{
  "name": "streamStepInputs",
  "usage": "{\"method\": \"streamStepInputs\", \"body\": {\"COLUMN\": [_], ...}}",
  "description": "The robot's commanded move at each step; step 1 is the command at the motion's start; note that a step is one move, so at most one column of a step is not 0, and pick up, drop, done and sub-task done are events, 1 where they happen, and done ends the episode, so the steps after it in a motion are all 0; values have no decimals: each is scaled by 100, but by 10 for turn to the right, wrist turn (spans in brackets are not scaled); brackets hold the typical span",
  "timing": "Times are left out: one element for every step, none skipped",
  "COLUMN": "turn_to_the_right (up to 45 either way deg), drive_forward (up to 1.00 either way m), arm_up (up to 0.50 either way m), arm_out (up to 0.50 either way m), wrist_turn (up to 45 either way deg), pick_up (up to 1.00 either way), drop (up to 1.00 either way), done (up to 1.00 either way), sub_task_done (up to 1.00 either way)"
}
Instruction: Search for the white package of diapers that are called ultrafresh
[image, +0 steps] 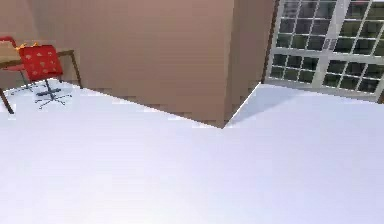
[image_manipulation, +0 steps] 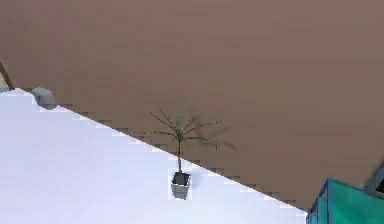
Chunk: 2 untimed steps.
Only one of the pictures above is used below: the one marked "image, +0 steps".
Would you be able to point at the white grid window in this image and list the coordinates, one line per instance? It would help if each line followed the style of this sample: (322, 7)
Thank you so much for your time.
(328, 46)

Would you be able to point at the red swivel office chair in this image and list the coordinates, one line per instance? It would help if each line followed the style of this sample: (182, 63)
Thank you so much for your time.
(40, 62)

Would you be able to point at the red chair with grey legs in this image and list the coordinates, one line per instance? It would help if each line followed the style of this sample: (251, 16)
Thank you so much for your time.
(9, 67)

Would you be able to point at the brown wooden table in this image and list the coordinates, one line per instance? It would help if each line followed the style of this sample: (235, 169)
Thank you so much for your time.
(6, 55)

